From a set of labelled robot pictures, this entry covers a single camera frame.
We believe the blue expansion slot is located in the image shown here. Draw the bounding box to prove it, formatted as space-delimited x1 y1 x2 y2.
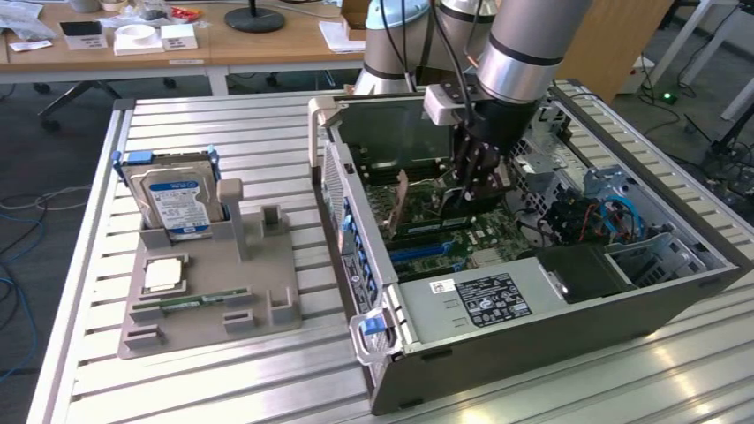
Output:
391 245 455 266

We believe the metal drive cage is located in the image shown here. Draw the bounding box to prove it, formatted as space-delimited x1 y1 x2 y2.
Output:
503 103 596 231

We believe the small metal disk bay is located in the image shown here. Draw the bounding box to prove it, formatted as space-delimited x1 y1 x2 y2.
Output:
603 231 708 287

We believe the white paper stack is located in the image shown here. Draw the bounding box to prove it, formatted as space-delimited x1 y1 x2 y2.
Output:
317 19 367 54

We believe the white table frame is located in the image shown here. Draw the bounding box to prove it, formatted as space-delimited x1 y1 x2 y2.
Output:
640 0 754 120

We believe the green RAM stick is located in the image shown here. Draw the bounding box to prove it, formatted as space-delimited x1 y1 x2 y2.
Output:
129 289 248 313

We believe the white box black top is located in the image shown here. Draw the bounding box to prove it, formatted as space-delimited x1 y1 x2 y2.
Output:
57 20 110 50

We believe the black plastic box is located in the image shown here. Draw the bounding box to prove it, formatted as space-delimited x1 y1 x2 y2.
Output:
532 245 638 304

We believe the wooden desk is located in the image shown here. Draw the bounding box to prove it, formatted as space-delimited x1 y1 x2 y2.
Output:
0 2 213 85
208 0 369 85

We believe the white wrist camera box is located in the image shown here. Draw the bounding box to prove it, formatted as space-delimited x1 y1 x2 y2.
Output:
421 83 472 125

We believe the black stand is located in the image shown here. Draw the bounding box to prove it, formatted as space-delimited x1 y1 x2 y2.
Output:
682 112 754 195

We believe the silver CPU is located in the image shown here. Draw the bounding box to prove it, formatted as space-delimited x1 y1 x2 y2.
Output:
143 260 183 292

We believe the black lamp base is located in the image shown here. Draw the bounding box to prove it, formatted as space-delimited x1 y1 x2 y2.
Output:
223 0 287 34

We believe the flat white box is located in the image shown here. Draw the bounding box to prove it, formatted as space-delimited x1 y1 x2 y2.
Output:
112 34 165 57

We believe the cardboard box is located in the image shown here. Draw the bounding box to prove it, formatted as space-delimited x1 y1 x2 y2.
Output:
340 0 371 32

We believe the grey printed parts rack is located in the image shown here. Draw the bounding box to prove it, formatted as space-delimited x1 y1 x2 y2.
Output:
116 178 305 361

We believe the blue wire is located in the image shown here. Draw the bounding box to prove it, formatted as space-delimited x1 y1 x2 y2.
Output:
594 196 647 243

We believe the grey power supply unit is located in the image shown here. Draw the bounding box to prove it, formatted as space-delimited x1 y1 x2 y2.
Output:
399 258 570 345

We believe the grey plastic bag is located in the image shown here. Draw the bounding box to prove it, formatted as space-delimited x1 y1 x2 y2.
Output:
0 2 57 41

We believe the white floor cable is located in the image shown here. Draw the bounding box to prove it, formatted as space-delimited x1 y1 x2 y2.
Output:
0 185 89 211

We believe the RAM stick with white label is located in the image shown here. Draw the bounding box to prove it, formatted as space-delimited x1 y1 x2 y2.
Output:
387 216 472 239

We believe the hard disk with blue bracket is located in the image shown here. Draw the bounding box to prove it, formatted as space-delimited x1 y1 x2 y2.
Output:
109 148 228 242

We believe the wooden cabinet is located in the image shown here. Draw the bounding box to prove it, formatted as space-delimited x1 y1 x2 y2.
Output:
552 0 676 102

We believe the green motherboard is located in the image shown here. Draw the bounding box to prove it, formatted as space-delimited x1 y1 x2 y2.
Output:
352 145 538 284

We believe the white cube box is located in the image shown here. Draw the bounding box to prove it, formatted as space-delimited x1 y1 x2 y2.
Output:
159 22 196 52

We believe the white tape roll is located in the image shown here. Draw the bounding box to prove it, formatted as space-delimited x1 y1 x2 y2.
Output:
116 24 156 44

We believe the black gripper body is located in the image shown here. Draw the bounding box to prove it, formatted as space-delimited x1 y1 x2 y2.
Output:
453 100 540 156

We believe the grey open PC case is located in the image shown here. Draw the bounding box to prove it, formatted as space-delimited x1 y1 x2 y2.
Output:
308 79 747 416

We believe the black office chair base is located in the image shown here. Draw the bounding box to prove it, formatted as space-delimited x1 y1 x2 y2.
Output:
34 81 123 132

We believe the blue floor cable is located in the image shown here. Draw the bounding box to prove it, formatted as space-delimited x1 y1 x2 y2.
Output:
0 211 45 385

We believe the black wire bundle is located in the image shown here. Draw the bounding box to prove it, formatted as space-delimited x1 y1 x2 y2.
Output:
540 198 596 246

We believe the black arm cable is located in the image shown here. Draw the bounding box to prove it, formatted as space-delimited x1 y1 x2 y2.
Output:
432 0 472 129
379 0 417 92

